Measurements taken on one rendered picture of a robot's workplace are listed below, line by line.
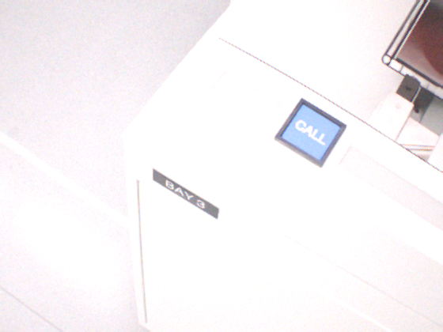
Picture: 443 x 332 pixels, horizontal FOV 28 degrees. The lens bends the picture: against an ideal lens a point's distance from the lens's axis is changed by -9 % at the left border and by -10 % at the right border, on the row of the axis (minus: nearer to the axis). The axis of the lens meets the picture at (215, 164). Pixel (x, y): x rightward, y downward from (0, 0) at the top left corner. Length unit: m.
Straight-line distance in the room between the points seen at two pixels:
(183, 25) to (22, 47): 0.39
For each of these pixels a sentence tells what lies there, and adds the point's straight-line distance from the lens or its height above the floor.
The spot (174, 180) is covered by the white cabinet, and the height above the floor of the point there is 0.79.
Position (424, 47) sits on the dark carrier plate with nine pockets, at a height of 0.90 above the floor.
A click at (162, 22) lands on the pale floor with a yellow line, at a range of 2.20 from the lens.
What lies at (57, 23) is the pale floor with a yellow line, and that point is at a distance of 2.22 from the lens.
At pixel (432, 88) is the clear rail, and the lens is 1.09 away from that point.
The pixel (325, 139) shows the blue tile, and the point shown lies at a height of 0.96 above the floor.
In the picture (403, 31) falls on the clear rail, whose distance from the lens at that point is 1.13.
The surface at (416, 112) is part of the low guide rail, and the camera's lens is 1.13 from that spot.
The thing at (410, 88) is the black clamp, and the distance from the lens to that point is 1.08.
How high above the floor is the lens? 1.79
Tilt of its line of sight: 63 degrees down
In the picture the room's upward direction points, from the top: 7 degrees clockwise
